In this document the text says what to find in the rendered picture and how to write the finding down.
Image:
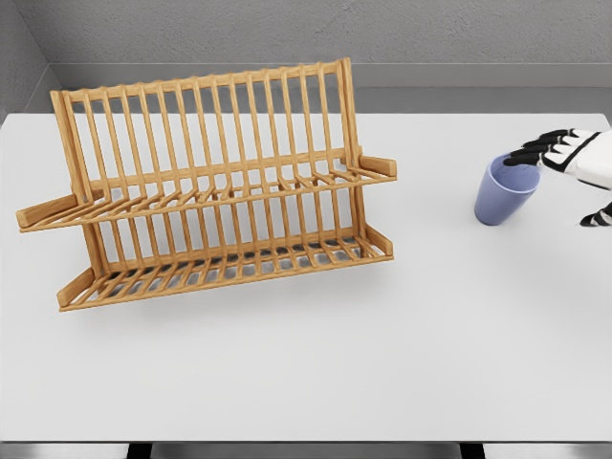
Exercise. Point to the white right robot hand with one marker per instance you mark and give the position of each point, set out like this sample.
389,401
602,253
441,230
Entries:
593,162

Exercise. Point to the blue plastic cup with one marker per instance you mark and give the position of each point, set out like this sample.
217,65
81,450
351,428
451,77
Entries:
502,201

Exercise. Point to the wooden two-tier dish rack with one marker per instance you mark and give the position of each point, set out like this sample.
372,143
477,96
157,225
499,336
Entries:
215,191

